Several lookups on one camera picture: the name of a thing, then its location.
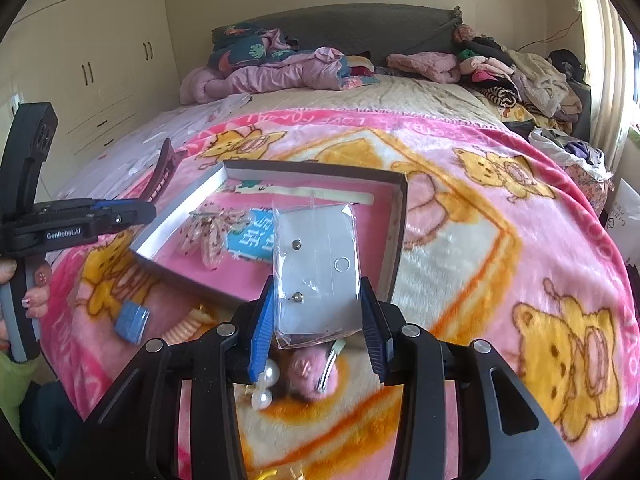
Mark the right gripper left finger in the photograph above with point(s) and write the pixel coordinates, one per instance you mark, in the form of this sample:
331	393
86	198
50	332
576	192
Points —
261	331

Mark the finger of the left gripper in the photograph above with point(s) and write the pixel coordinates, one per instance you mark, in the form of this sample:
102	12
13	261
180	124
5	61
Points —
118	220
118	204

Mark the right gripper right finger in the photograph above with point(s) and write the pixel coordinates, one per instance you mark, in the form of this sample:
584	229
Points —
377	333

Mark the pink pompom snap clip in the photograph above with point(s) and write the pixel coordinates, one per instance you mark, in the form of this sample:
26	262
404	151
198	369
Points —
312	372

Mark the maroon hair clip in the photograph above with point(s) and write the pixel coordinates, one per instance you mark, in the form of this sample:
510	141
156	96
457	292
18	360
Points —
164	170

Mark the pink bow hair clip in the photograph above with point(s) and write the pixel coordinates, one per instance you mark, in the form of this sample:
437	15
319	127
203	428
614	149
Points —
206	232

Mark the blue comb clip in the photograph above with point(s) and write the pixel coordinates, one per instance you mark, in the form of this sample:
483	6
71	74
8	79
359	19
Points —
131	321

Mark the earrings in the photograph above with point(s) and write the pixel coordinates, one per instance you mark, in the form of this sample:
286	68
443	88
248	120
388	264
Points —
316	275

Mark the left hand painted nails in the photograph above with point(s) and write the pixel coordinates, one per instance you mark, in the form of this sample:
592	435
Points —
36	299

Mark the beige bed sheet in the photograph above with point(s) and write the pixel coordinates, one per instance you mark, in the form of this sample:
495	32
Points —
120	165

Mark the grey cardboard box tray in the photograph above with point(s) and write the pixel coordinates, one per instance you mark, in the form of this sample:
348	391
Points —
377	197

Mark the pink cartoon bear blanket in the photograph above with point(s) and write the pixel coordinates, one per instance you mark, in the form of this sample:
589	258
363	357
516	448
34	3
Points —
499	244

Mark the cream wardrobe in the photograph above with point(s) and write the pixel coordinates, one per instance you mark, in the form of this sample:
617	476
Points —
106	66

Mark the dark floral pillow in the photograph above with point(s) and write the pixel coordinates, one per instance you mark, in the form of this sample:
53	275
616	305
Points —
244	44

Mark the pink quilted jacket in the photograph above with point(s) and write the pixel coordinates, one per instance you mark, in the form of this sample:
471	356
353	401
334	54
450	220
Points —
321	69

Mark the white plastic bag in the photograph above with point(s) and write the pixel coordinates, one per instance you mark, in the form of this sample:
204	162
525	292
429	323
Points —
623	223

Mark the pink fuzzy garment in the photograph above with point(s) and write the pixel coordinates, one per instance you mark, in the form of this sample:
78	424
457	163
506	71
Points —
434	66

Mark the pile of mixed clothes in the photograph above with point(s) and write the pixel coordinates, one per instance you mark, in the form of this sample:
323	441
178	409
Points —
544	100

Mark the dark grey headboard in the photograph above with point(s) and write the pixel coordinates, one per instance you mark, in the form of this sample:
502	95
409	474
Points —
379	29

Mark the beige curtain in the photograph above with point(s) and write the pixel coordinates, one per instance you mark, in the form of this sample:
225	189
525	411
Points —
610	71

